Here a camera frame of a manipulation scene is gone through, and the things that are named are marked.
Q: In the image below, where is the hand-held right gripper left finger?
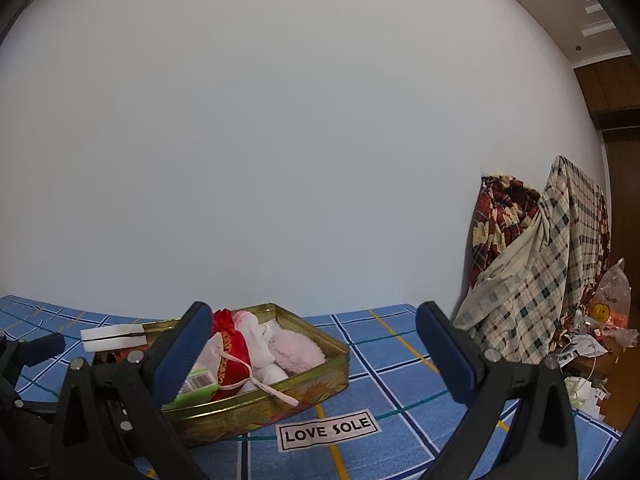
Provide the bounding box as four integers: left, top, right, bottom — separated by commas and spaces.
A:
49, 301, 214, 480

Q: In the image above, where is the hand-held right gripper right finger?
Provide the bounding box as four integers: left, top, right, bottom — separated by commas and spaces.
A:
415, 301, 581, 480

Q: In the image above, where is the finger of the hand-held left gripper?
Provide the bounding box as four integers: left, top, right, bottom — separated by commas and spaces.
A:
17, 332, 67, 368

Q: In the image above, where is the green tissue packet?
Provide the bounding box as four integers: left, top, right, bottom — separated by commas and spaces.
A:
172, 367, 221, 408

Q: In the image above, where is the red drawstring pouch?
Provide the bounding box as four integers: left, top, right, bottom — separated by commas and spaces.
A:
210, 308, 253, 402

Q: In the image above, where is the pink baby cap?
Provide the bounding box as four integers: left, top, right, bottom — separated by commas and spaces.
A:
216, 347, 301, 408

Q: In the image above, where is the white pad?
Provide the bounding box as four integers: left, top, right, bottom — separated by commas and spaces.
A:
80, 324, 149, 353

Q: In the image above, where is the white towel with pink stitching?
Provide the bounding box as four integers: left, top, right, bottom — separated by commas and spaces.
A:
234, 310, 290, 384

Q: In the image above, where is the pink fluffy cloth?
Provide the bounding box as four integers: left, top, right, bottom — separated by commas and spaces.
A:
269, 329, 329, 376

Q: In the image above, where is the gold metal tin box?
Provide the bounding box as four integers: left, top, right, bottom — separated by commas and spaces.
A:
160, 302, 351, 449

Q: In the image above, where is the blue plaid bed sheet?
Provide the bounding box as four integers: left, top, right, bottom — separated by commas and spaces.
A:
0, 295, 626, 480

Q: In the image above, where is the beige plaid cloth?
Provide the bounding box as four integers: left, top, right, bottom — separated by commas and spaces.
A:
451, 155, 612, 367

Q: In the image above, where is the red floral pillow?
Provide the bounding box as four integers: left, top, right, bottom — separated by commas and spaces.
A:
466, 175, 544, 311

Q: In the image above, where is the clear plastic bag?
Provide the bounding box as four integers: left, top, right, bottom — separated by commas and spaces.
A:
591, 258, 632, 332

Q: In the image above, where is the wooden wardrobe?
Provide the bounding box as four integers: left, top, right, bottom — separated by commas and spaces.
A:
572, 54, 640, 281

